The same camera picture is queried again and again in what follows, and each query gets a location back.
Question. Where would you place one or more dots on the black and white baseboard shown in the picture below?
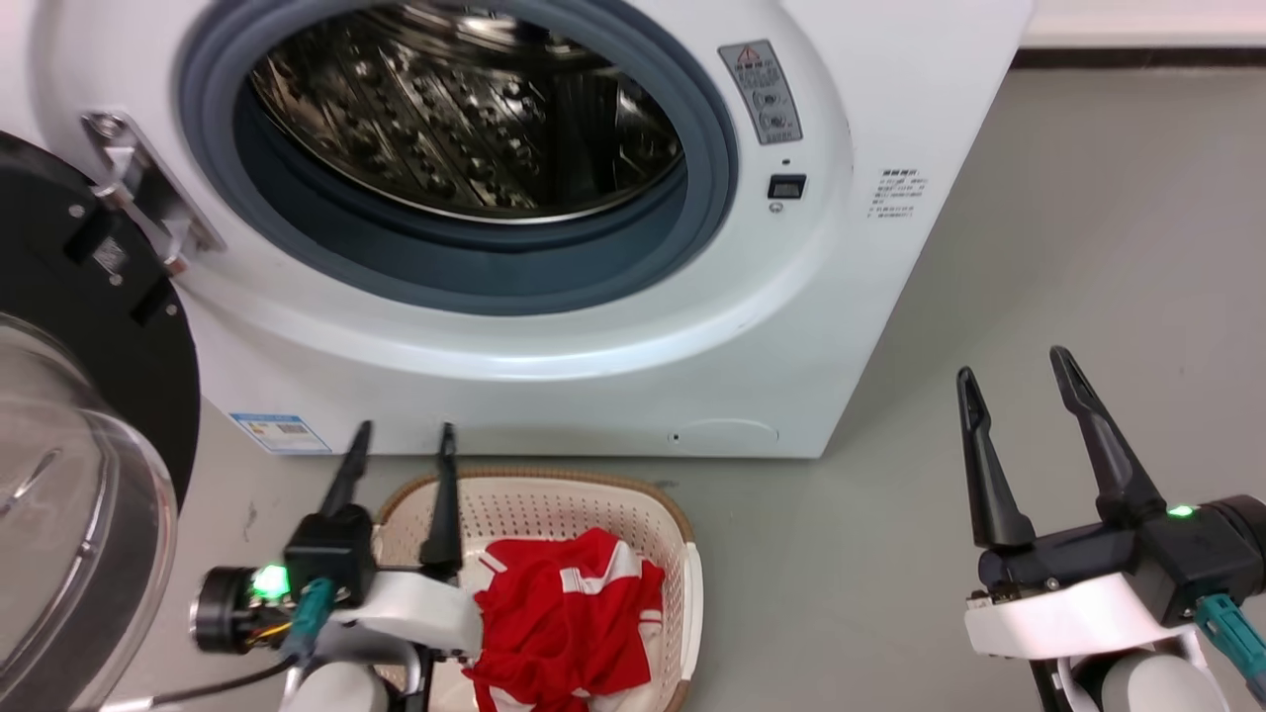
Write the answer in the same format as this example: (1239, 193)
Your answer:
(1137, 56)

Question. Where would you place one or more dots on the grey rubber door gasket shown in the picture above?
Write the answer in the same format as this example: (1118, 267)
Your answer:
(475, 282)

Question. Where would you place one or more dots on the silver metal door hinge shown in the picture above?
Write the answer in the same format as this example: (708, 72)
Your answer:
(148, 188)

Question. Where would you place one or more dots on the white front-load washing machine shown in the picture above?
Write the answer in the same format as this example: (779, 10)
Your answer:
(870, 346)

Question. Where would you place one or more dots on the clear glass door bowl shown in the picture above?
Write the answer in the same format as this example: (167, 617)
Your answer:
(59, 494)

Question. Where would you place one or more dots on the round drain filter cover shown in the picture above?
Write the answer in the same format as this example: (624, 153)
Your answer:
(727, 437)

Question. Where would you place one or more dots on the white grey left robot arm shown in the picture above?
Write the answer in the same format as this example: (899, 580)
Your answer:
(336, 687)

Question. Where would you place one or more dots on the red and white jersey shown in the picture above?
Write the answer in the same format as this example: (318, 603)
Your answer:
(564, 633)

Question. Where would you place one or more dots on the stainless steel washing machine drum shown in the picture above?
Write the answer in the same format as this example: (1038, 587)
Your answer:
(445, 119)

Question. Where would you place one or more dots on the black door latch socket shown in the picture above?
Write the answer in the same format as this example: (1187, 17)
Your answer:
(787, 187)

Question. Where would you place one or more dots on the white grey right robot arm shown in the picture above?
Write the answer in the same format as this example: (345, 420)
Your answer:
(1147, 687)

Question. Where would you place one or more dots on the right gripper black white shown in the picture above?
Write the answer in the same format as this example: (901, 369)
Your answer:
(1078, 603)

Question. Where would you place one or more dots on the grey warning sticker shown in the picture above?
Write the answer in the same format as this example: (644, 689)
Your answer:
(762, 94)

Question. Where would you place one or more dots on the QR code sticker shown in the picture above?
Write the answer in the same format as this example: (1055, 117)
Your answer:
(109, 255)

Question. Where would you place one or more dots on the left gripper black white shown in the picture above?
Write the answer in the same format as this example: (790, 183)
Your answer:
(331, 554)

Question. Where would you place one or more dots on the small text sticker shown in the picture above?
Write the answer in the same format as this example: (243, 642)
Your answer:
(898, 193)

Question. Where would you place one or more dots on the cream perforated laundry basket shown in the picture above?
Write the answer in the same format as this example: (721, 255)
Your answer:
(593, 514)

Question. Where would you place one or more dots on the blue energy label sticker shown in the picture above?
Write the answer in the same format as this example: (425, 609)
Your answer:
(282, 433)

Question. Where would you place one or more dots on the washing machine door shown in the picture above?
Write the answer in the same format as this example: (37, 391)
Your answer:
(59, 267)

